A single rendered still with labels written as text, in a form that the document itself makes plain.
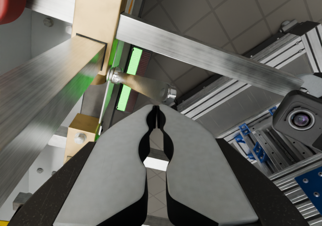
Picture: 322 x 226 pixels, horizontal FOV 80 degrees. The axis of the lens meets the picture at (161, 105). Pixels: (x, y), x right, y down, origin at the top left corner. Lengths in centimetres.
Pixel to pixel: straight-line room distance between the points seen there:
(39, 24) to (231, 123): 101
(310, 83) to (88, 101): 44
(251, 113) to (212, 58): 94
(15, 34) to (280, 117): 51
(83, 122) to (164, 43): 23
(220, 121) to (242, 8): 61
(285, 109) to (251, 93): 90
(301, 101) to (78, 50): 23
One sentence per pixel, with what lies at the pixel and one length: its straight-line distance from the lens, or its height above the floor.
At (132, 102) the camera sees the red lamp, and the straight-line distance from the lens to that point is 48.
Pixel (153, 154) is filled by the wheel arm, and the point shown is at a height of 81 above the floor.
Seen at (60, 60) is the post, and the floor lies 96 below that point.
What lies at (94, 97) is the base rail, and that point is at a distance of 49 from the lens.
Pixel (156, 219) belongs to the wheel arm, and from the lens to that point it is 65.
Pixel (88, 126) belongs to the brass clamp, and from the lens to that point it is 39.
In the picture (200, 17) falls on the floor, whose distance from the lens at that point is 115.
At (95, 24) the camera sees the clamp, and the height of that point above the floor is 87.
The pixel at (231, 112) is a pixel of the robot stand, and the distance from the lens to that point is 115.
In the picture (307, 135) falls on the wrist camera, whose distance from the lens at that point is 25.
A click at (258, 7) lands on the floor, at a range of 124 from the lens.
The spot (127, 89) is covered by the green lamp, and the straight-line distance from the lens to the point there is 46.
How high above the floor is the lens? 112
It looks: 60 degrees down
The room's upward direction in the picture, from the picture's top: 177 degrees clockwise
